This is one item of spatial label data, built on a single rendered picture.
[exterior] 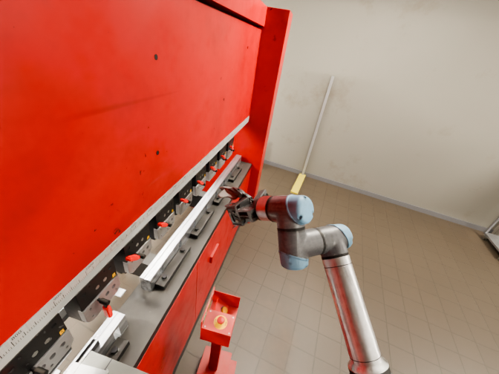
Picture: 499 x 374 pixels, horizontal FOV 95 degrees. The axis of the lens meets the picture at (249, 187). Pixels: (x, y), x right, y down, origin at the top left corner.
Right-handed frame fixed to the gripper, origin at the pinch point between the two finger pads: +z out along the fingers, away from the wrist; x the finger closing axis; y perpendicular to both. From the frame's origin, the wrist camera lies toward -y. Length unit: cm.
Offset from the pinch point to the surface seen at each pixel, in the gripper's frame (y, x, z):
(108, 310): 46, 16, 24
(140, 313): 36, 40, 51
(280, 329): -45, 144, 67
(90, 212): 37.5, -17.1, 9.8
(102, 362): 54, 35, 31
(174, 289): 18, 41, 52
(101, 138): 27.6, -34.6, 3.2
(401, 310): -149, 196, 7
